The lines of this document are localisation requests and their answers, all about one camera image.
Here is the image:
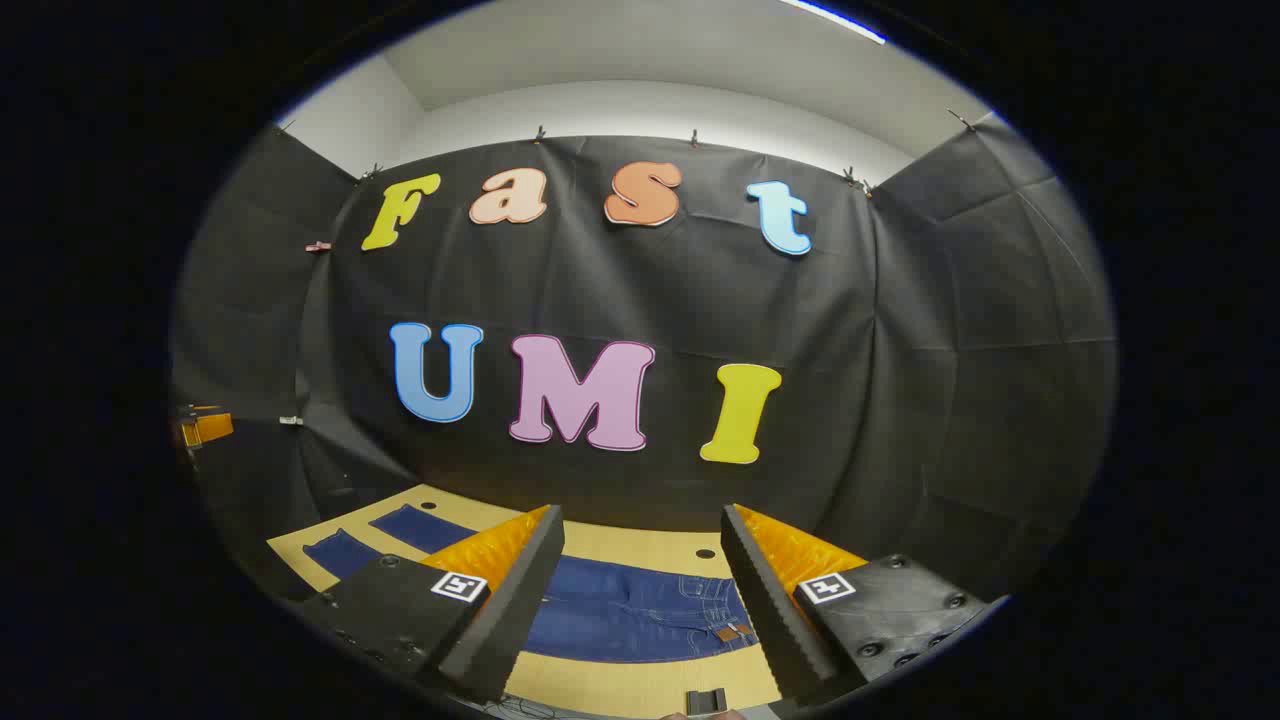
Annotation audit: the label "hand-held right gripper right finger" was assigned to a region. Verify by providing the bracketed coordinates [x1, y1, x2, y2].
[720, 503, 1009, 707]

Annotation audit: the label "black backdrop cloth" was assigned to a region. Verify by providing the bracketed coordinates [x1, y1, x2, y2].
[168, 110, 1119, 606]

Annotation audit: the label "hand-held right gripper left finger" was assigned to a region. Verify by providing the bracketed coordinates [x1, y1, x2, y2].
[298, 505, 564, 703]

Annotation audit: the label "blue denim jeans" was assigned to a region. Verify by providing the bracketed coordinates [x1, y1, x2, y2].
[303, 505, 758, 664]

